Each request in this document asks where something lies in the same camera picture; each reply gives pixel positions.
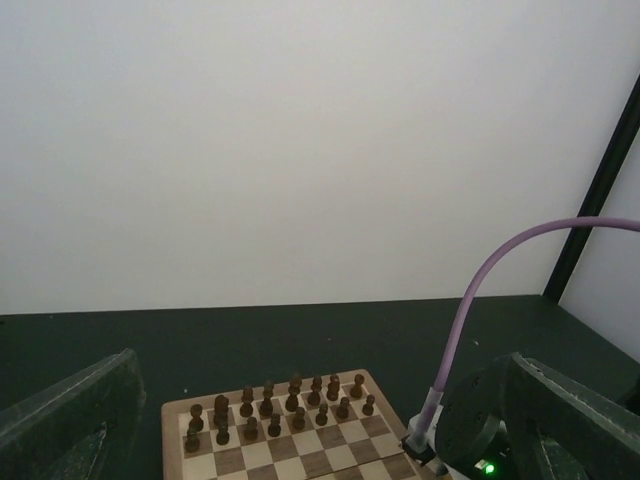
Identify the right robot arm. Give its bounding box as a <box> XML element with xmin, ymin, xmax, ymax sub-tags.
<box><xmin>435</xmin><ymin>356</ymin><xmax>521</xmax><ymax>479</ymax></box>

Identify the black frame post right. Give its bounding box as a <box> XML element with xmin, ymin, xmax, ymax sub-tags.
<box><xmin>542</xmin><ymin>79</ymin><xmax>639</xmax><ymax>304</ymax></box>

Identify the wooden chess board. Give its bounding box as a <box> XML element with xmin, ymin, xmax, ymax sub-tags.
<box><xmin>161</xmin><ymin>369</ymin><xmax>435</xmax><ymax>479</ymax></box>

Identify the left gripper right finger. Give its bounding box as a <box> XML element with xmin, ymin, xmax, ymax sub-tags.
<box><xmin>507</xmin><ymin>354</ymin><xmax>639</xmax><ymax>479</ymax></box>

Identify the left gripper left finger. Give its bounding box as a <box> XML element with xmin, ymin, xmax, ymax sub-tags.
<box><xmin>1</xmin><ymin>349</ymin><xmax>146</xmax><ymax>479</ymax></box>

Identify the dark chess pieces group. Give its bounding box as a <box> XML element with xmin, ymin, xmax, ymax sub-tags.
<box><xmin>163</xmin><ymin>371</ymin><xmax>396</xmax><ymax>473</ymax></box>

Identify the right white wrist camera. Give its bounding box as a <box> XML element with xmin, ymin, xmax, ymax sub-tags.
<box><xmin>401</xmin><ymin>406</ymin><xmax>449</xmax><ymax>479</ymax></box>

